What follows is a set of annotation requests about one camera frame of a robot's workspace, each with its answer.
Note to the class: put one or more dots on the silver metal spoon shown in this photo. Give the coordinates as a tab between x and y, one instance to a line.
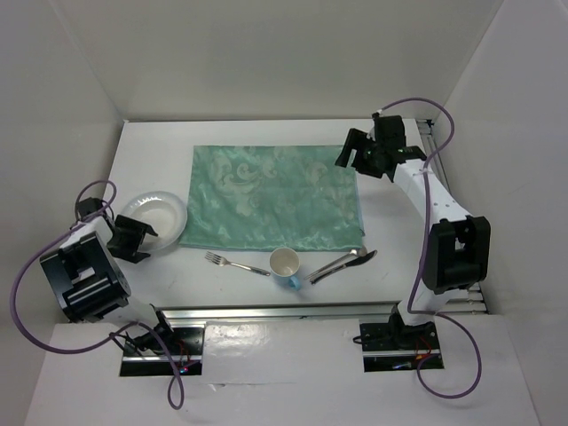
356	252

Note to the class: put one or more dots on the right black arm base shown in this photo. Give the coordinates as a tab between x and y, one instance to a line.
393	347

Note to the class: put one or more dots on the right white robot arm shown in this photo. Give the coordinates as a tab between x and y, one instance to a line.
411	177

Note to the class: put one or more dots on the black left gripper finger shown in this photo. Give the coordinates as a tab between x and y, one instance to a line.
135	257
144	228

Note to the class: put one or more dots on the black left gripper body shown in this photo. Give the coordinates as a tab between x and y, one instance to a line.
126	240

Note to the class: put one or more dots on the green patterned satin placemat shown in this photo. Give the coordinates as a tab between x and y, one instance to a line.
260	198

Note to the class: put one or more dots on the blue ceramic mug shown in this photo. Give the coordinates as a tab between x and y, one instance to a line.
285	265

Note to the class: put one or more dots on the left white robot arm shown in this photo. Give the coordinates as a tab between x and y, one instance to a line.
85	276

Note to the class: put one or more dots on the aluminium front rail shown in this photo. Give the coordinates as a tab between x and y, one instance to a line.
193	316

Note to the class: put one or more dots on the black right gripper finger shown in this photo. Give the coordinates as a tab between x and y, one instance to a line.
356	141
364	164

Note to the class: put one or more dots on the black handled table knife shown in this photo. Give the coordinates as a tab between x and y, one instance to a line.
359	260

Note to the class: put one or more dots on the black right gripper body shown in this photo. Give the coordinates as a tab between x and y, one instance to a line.
374	147

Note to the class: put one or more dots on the silver metal fork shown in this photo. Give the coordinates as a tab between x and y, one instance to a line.
222	261

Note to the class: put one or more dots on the white ceramic bowl plate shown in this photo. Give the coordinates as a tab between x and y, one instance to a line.
165	212

